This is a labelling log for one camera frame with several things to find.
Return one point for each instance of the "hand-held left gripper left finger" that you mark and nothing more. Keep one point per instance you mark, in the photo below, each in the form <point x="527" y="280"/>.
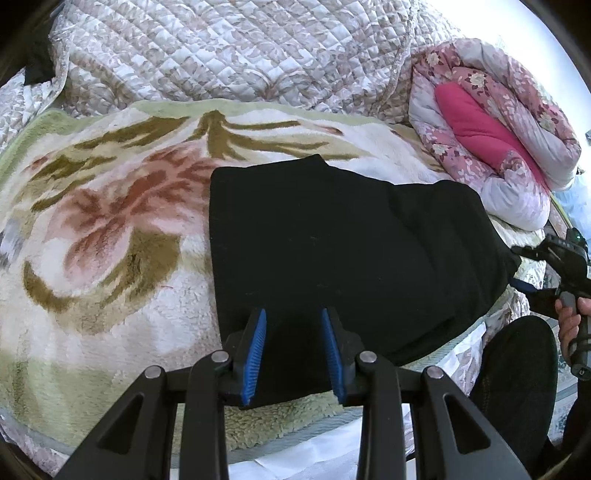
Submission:
<point x="256" y="355"/>

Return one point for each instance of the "pink floral comforter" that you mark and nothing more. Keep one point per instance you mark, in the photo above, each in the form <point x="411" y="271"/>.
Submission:
<point x="461" y="152"/>

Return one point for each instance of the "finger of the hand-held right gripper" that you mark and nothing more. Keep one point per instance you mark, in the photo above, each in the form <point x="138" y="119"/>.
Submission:
<point x="526" y="252"/>
<point x="524" y="285"/>

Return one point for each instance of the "quilted floral bedspread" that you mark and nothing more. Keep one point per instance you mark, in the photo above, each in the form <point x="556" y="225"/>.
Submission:
<point x="231" y="50"/>

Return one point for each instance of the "black garment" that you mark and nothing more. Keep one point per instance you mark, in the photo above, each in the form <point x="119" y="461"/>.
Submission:
<point x="39" y="69"/>

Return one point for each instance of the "person's leg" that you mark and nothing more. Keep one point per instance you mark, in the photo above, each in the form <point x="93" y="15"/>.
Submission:
<point x="512" y="383"/>

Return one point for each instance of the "white cloth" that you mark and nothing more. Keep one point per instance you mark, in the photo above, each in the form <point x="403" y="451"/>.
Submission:
<point x="323" y="450"/>

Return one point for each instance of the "floral fleece blanket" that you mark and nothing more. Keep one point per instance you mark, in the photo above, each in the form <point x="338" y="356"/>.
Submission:
<point x="115" y="230"/>

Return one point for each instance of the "black pants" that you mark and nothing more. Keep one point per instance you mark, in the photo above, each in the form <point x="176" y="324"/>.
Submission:
<point x="346" y="240"/>

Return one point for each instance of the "person's right hand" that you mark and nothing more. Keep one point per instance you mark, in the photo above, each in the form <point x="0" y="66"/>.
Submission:
<point x="567" y="327"/>

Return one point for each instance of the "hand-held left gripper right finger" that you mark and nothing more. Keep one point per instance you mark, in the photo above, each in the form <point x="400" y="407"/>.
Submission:
<point x="332" y="355"/>

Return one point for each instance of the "floral bed sheet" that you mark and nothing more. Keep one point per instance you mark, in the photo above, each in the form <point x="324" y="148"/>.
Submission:
<point x="464" y="360"/>

